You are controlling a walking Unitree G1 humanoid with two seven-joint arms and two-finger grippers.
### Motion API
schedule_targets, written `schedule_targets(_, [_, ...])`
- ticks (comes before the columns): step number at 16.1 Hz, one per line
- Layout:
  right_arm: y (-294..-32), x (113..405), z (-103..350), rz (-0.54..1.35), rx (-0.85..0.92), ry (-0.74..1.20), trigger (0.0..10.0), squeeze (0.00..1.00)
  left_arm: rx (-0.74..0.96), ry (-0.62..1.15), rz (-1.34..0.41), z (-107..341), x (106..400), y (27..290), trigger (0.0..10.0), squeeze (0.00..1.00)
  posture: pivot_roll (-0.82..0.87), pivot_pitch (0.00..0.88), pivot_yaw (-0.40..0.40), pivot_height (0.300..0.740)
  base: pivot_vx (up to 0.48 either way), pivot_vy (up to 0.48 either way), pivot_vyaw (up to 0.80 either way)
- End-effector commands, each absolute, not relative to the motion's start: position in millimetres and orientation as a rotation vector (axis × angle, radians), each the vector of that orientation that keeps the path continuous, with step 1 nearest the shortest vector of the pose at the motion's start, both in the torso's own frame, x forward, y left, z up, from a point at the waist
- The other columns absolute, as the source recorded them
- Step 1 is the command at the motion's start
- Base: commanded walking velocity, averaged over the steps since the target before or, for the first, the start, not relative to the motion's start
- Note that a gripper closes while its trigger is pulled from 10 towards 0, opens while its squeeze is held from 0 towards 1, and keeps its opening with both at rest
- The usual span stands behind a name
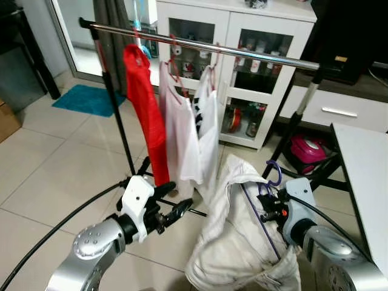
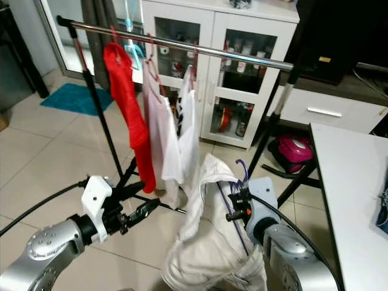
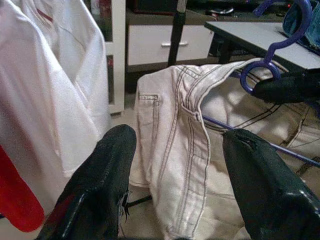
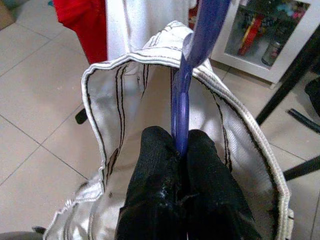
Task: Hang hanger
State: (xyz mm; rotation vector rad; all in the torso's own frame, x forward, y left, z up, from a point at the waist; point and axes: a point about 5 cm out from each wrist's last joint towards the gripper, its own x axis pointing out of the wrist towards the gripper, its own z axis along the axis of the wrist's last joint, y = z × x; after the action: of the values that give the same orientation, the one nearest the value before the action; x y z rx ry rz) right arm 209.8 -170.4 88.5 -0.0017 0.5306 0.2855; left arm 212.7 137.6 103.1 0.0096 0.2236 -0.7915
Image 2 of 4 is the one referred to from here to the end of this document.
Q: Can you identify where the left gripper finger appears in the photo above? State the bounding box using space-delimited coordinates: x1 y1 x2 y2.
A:
110 181 150 202
132 198 162 224

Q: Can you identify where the purple clothes hanger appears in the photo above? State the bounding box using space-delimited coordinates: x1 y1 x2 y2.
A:
217 159 250 256

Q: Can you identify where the cream hooded garment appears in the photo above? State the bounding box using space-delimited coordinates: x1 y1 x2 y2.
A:
162 153 269 291

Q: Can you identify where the blue knit garment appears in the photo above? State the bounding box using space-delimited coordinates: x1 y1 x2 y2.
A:
377 187 388 236

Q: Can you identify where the pink clothes hanger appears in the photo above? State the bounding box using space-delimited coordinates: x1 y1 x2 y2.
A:
145 33 168 98
190 41 202 92

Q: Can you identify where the red clothes hanger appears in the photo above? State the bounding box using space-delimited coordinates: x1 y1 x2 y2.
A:
109 25 124 47

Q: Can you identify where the teal hanger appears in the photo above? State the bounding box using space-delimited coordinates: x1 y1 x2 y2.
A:
124 0 146 61

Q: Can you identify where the pale pink garment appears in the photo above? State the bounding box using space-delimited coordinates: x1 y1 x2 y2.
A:
144 61 184 208

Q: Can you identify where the white shirt black print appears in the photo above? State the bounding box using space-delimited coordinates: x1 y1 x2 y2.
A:
176 65 200 196

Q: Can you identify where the red garment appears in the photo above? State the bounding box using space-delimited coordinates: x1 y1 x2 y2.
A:
103 41 157 193

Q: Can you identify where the teal floor mat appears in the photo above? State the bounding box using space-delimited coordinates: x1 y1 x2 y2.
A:
39 83 111 116

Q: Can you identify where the white table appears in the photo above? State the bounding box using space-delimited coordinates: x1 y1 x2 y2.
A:
309 123 388 291

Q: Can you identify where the white framed glass door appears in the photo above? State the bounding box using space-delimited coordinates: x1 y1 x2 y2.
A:
36 0 145 81

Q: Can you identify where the black side table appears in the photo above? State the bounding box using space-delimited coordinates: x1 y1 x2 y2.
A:
0 6 50 113

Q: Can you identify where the white glass door cabinet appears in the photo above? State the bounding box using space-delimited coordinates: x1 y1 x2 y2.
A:
141 0 300 150

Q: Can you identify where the grey curtain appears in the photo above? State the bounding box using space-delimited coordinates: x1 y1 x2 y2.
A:
80 0 128 85

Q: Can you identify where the black television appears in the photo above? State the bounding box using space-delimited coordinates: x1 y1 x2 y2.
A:
285 0 388 85

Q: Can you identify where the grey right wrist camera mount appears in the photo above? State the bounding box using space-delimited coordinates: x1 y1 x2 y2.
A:
246 176 279 234

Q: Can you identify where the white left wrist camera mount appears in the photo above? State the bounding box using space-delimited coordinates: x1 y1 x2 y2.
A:
82 175 115 240

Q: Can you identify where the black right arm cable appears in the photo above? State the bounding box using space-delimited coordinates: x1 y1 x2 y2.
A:
249 193 340 286

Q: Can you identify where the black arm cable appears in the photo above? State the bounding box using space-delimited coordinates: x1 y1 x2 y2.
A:
249 193 340 286
0 179 90 237

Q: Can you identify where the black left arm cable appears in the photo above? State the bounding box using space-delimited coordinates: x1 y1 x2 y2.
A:
0 179 90 237

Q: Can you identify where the black clothes rack chrome rail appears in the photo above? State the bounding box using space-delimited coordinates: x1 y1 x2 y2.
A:
56 15 322 214

